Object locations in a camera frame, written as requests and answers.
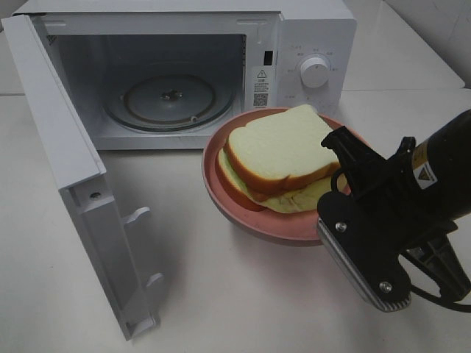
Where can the glass microwave turntable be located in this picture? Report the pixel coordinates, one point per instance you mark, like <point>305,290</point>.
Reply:
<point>169,102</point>

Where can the white upper power knob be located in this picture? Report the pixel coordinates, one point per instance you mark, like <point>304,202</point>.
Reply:
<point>314,71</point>

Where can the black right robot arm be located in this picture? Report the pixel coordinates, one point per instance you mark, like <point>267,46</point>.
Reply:
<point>421,284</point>

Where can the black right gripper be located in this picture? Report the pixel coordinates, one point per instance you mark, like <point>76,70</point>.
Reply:
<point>412,200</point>

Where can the white microwave oven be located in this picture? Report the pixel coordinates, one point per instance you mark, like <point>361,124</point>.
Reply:
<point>110,75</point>

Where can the white warning label sticker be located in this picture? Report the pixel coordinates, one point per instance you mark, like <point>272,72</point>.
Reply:
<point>261,86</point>

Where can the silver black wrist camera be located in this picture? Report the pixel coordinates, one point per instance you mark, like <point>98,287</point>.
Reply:
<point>371,267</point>

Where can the white bread sandwich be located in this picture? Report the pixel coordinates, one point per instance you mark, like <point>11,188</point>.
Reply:
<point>277,162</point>

